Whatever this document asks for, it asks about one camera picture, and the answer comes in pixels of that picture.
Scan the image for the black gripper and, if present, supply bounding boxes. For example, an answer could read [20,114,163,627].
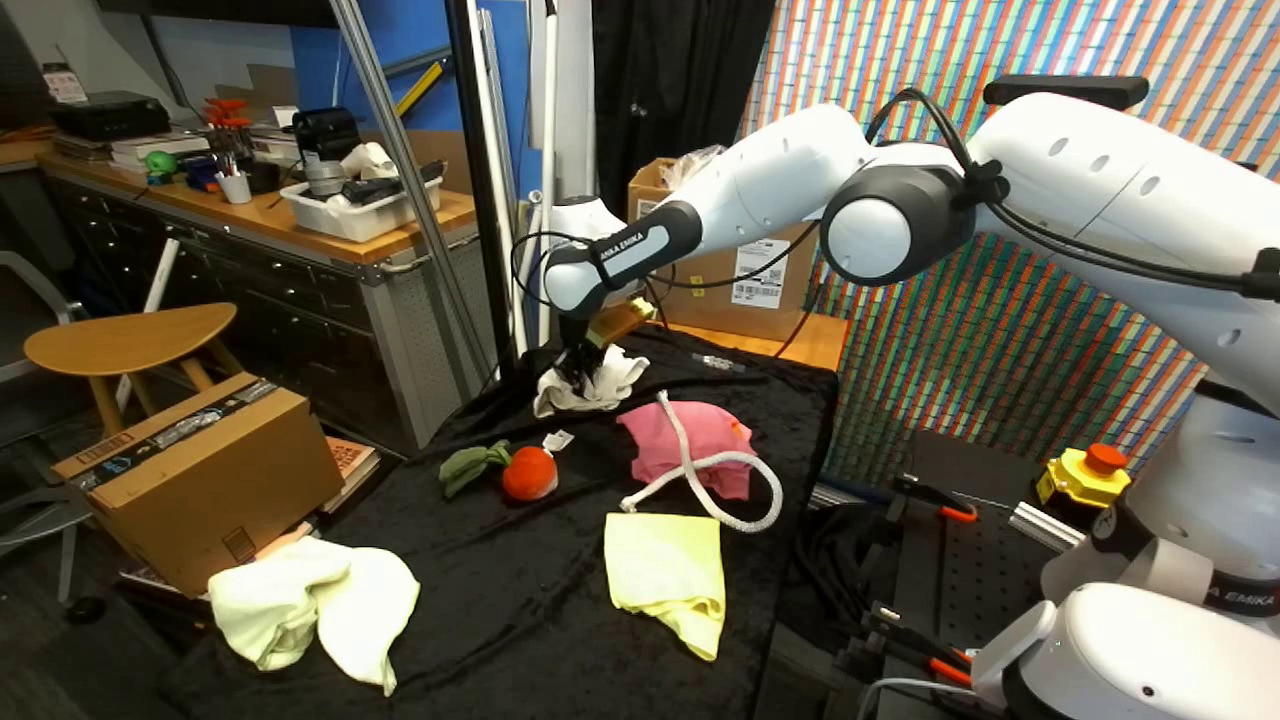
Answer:
[556,308,616,403]

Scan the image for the white cloth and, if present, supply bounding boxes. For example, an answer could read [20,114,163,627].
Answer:
[526,339,655,421]

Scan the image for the pale green cloth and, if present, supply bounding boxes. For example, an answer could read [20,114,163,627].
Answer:
[205,532,422,700]

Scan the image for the pink cloth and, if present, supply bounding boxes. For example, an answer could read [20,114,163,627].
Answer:
[612,397,759,505]

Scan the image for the red plush toy green leaves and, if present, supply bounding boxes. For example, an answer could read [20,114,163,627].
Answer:
[435,434,565,509]

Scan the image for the labelled cardboard box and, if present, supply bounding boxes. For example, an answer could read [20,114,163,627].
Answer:
[622,154,825,339]

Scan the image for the yellow cloth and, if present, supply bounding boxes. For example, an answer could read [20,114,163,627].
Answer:
[600,509,730,665]

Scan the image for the wooden side table top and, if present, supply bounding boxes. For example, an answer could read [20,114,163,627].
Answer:
[589,297,852,376]

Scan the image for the black table cloth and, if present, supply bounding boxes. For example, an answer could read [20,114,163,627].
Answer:
[155,308,845,720]

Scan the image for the clear plastic bag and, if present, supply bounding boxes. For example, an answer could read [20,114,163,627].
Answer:
[661,140,730,184]

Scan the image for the black stand pole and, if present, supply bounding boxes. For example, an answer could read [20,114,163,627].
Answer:
[444,0,525,391]

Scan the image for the silver tripod pole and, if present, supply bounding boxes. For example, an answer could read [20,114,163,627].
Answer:
[325,0,497,391]

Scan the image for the white plastic bin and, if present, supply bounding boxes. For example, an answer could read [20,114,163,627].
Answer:
[275,171,453,247]

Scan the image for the wood topped workbench cabinet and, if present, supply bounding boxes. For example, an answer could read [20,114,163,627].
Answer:
[35,144,502,454]

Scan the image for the black curtain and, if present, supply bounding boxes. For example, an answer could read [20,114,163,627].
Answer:
[589,0,778,302]

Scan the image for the black benchtop device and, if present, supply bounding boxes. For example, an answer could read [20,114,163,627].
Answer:
[291,108,365,164]

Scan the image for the cardboard box black tape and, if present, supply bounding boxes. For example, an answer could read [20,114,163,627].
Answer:
[48,369,349,600]

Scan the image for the iridescent backdrop sheet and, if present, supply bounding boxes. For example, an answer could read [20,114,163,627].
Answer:
[726,0,1280,500]

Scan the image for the wooden stool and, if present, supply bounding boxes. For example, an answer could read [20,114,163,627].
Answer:
[20,301,242,434]

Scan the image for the aluminium extrusion bar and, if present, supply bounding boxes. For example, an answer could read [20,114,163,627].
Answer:
[1007,497,1091,552]

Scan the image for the yellow red emergency stop button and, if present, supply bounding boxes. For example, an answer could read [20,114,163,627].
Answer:
[1032,434,1136,512]

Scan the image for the black equipment case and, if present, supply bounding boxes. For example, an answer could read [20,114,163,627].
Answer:
[48,91,177,144]

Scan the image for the tan wrist mount piece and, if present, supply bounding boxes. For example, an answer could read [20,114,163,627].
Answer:
[616,292,663,332]

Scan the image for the orange handled clamp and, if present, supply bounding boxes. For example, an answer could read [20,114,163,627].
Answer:
[892,473,984,526]
[872,602,976,693]

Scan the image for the blue wall panel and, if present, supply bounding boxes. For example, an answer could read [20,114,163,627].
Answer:
[287,0,552,203]

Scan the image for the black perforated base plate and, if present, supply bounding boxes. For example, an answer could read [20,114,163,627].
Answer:
[875,431,1073,672]

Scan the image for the black bar camera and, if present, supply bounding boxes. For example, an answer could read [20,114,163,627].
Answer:
[979,73,1150,110]

